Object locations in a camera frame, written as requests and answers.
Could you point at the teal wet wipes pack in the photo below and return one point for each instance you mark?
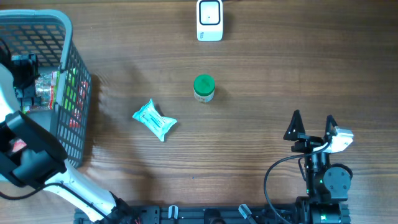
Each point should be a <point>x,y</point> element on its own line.
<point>150,117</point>

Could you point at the green snack bag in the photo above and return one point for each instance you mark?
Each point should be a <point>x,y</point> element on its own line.
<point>45,91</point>

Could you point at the white barcode scanner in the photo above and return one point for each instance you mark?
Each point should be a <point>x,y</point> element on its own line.
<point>209,20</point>

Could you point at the red small box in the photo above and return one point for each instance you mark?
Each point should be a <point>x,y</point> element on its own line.
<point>18,145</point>

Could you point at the grey plastic basket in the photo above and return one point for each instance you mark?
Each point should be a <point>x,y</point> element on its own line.
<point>48,34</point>

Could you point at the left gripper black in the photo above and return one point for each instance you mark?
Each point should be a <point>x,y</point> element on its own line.
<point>27,94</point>

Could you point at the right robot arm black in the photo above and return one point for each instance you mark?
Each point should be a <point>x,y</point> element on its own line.
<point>327,184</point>

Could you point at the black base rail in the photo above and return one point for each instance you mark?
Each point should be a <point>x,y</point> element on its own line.
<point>262,215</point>

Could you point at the green lid jar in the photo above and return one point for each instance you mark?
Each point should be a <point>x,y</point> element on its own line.
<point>204,88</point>

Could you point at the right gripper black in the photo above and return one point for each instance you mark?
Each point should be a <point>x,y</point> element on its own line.
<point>308,142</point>

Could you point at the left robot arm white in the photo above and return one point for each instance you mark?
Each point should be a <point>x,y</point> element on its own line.
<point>31,156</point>

